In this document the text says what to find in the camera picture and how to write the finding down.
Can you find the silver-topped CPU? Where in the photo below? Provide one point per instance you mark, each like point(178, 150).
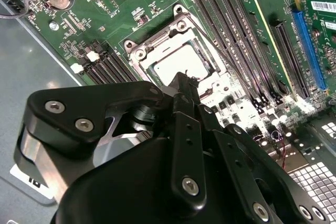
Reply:
point(178, 61)

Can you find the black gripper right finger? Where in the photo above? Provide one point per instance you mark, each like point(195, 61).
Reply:
point(262, 171)

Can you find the metal locking lever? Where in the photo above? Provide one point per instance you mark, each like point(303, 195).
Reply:
point(231, 64)

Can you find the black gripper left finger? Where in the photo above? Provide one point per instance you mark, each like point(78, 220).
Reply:
point(105, 98)

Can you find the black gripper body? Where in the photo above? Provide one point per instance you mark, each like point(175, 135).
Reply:
point(126, 187)

